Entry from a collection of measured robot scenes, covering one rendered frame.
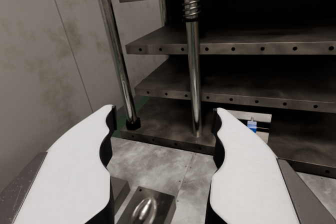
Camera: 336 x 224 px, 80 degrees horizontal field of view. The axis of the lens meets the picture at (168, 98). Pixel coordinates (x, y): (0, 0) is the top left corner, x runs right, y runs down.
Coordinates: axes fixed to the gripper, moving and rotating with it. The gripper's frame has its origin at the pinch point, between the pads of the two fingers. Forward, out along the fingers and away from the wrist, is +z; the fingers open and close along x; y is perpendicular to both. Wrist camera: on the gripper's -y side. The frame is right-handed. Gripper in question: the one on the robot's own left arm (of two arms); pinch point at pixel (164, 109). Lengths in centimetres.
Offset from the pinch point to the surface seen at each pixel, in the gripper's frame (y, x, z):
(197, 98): 41, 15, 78
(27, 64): 53, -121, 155
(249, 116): 47, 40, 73
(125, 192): 66, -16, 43
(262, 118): 46, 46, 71
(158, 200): 59, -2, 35
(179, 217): 65, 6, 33
